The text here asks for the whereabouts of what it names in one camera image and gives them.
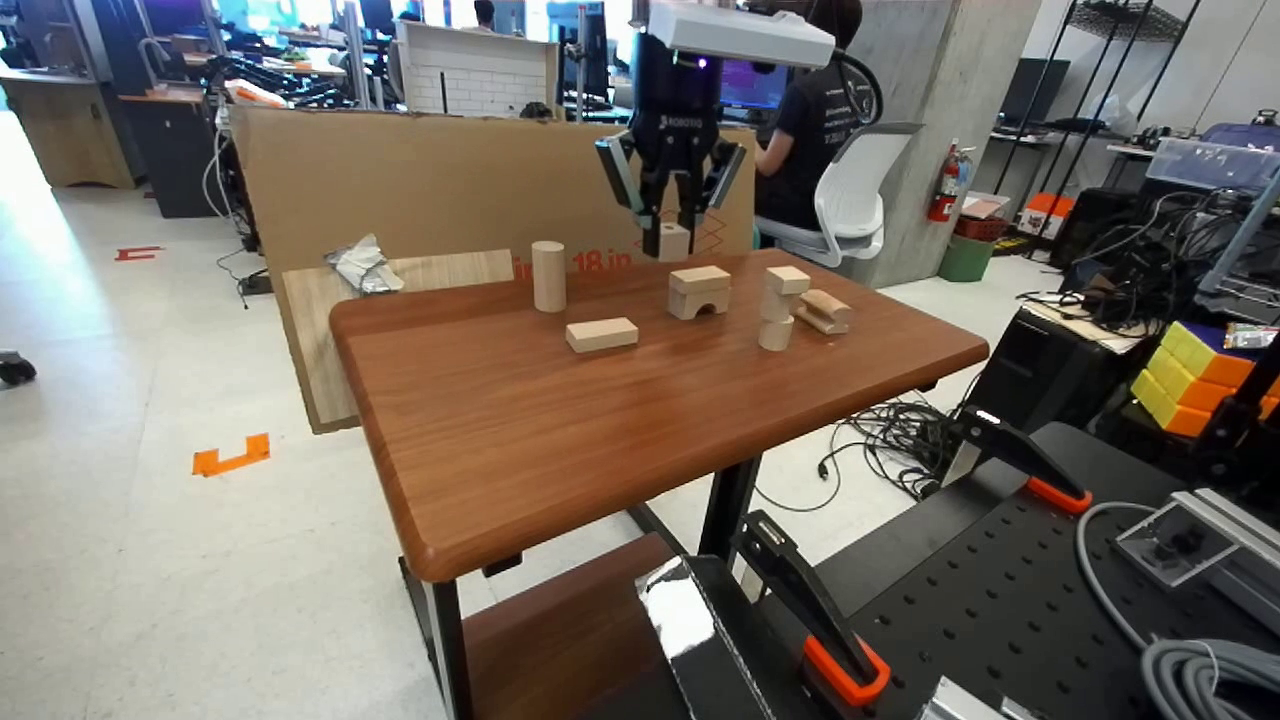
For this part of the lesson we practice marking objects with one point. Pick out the flat rectangular wooden block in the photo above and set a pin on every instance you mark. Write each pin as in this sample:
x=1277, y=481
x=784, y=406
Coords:
x=601, y=335

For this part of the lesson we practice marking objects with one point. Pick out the black orange clamp near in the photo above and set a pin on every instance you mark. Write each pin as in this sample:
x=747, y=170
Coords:
x=832, y=660

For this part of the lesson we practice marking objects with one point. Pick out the tall wooden block stack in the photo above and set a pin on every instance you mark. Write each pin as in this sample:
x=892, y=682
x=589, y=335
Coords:
x=780, y=294

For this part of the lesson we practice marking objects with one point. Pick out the light wooden board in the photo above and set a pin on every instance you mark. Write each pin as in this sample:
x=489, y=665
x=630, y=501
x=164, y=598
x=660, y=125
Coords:
x=321, y=311

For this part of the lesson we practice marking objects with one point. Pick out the black perforated breadboard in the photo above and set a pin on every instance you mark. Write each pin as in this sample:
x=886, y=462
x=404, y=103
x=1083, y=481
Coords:
x=986, y=587

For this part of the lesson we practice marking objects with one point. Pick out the black orange clamp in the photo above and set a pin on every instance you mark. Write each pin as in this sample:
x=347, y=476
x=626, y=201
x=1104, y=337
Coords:
x=989, y=439
x=832, y=660

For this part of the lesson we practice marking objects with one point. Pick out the grey power outlet box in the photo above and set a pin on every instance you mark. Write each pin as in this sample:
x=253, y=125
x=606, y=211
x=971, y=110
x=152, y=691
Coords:
x=1200, y=537

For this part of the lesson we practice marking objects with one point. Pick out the white office chair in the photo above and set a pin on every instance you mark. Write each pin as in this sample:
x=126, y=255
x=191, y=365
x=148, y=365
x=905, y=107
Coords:
x=845, y=201

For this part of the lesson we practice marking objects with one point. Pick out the person in black shirt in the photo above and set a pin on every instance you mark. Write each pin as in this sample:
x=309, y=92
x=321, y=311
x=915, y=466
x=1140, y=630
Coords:
x=814, y=119

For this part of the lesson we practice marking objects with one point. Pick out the red fire extinguisher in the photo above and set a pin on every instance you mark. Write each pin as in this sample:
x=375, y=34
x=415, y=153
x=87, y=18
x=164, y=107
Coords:
x=948, y=183

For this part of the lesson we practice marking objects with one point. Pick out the brown wooden table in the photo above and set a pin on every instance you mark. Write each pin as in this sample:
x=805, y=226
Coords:
x=489, y=439

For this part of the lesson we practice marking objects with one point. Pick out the green bucket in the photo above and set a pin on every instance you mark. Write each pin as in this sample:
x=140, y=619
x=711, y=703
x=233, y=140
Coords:
x=964, y=262

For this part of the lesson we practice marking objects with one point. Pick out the wooden cylinder block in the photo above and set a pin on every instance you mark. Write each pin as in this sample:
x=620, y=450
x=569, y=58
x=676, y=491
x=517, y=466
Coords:
x=551, y=283

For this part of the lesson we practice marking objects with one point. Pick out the small stacked wooden blocks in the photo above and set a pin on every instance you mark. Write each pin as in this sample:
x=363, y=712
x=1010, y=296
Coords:
x=822, y=311

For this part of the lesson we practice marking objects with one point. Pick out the small square wooden block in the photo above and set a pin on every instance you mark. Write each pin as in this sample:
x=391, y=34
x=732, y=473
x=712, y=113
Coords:
x=672, y=240

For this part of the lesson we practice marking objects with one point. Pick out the crumpled white paper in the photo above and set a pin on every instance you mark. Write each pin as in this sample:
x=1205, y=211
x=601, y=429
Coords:
x=364, y=269

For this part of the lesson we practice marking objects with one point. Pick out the black metal shelf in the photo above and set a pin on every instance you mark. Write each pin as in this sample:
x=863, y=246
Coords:
x=1089, y=73

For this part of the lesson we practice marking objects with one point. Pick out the wooden arch block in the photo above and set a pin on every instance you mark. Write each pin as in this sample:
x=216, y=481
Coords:
x=698, y=291

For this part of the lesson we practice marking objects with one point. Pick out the black orange clamp far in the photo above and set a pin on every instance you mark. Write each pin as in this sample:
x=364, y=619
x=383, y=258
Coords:
x=989, y=439

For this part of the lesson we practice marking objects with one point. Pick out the large cardboard box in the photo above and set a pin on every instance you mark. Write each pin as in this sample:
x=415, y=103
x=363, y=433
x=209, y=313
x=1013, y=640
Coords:
x=425, y=187

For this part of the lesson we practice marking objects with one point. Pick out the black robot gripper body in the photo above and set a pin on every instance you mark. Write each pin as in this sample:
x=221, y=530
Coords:
x=672, y=135

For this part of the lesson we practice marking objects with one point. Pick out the computer monitor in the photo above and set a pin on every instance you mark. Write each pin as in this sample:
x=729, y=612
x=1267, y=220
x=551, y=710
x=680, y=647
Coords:
x=755, y=85

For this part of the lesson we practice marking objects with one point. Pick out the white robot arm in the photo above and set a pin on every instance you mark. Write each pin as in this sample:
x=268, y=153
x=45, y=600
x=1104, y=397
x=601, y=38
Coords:
x=725, y=28

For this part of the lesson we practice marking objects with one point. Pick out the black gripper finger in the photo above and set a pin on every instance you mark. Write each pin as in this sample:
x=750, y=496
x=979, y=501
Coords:
x=692, y=207
x=651, y=212

